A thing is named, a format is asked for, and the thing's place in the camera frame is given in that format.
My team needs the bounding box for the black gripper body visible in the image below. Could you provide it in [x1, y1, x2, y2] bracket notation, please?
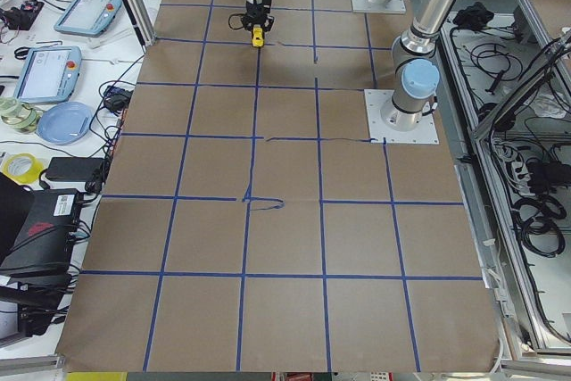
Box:
[241, 2, 274, 32]

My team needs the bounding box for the yellow beetle toy car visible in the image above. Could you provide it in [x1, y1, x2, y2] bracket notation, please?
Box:
[251, 25, 265, 48]

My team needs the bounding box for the far teach pendant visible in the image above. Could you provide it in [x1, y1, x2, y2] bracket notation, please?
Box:
[54, 0, 123, 37]

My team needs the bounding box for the teach pendant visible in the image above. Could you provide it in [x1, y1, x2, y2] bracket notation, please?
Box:
[13, 46, 82, 104]
[54, 0, 123, 37]

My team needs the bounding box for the near teach pendant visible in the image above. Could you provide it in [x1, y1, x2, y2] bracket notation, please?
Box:
[13, 46, 82, 104]

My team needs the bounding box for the blue plate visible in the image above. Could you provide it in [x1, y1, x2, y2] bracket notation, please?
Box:
[37, 102, 93, 145]

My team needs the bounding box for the black power adapter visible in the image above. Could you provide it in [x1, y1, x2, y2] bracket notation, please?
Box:
[45, 157, 103, 182]

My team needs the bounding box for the yellow tape roll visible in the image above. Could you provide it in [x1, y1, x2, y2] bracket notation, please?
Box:
[1, 153, 45, 185]

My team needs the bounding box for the black laptop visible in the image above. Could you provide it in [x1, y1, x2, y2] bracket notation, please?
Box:
[1, 175, 83, 278]

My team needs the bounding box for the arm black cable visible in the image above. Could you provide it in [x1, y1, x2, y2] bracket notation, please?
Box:
[228, 12, 251, 32]

